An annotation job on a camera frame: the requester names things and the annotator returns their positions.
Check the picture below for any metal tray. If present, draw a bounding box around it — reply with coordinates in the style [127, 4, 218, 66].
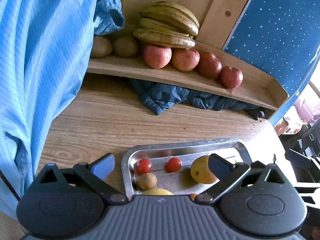
[122, 138, 252, 202]

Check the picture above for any red apple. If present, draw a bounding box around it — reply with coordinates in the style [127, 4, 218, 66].
[143, 44, 172, 69]
[195, 52, 222, 79]
[219, 66, 243, 89]
[171, 49, 200, 72]

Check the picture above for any light blue striped garment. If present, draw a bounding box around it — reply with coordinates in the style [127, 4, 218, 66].
[0, 0, 100, 198]

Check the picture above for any crumpled light blue cloth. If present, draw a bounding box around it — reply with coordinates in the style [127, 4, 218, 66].
[94, 0, 125, 36]

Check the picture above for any green red mango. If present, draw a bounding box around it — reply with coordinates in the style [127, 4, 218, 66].
[190, 155, 218, 184]

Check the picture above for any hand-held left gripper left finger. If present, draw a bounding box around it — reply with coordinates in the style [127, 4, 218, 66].
[34, 154, 128, 204]

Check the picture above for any blue white-dotted fabric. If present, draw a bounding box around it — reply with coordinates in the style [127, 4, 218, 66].
[222, 0, 320, 127]

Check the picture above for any bunch of ripe bananas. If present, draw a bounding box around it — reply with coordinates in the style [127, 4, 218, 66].
[132, 1, 200, 49]

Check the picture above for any pink blanket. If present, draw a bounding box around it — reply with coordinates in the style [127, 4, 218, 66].
[275, 97, 320, 135]

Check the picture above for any wooden desk shelf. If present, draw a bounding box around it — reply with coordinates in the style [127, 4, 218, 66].
[86, 22, 289, 110]

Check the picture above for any dark blue quilted cloth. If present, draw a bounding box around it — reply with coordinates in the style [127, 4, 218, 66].
[130, 79, 265, 120]

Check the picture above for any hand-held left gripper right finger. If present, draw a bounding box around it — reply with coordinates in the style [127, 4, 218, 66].
[194, 153, 292, 204]

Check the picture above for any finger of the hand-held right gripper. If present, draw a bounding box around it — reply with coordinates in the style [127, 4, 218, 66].
[285, 149, 318, 172]

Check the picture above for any small round brown longan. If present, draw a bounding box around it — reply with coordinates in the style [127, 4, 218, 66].
[137, 173, 158, 190]

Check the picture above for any yellow lemon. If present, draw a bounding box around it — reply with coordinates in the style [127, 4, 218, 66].
[141, 188, 175, 196]

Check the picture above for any red cherry tomato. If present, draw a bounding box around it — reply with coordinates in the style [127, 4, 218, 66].
[167, 157, 182, 173]
[136, 158, 153, 174]

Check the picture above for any brown kiwi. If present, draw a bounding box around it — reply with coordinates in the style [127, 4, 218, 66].
[112, 36, 140, 57]
[90, 36, 112, 58]

